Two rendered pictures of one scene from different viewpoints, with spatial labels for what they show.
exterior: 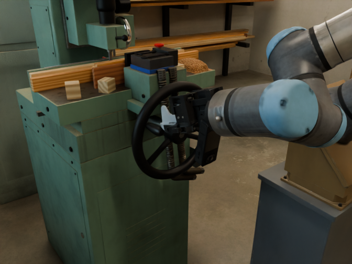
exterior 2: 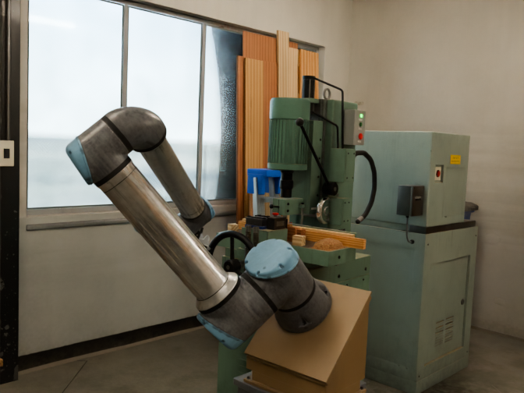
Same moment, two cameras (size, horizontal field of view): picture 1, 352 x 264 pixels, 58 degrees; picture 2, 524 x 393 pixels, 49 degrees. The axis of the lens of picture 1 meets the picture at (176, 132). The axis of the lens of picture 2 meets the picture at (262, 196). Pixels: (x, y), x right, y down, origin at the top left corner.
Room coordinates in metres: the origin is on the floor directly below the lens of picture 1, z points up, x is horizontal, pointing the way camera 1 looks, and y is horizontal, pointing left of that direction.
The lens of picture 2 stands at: (0.49, -2.24, 1.29)
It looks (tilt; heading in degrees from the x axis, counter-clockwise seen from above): 5 degrees down; 79
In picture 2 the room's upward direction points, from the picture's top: 2 degrees clockwise
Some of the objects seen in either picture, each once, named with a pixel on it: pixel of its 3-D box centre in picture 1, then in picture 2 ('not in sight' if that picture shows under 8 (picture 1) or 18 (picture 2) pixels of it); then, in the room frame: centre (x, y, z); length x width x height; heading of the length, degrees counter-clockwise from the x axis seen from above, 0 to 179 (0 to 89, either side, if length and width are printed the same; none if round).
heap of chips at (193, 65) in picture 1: (190, 63); (328, 242); (1.20, -0.06, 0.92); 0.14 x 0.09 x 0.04; 40
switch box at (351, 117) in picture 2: not in sight; (354, 127); (1.41, 0.32, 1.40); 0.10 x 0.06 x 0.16; 40
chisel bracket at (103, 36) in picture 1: (106, 37); (288, 207); (1.09, 0.23, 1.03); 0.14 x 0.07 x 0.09; 40
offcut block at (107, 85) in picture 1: (106, 85); not in sight; (0.91, 0.20, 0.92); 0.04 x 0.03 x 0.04; 161
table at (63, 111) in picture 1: (140, 89); (276, 246); (1.02, 0.12, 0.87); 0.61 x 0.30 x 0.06; 130
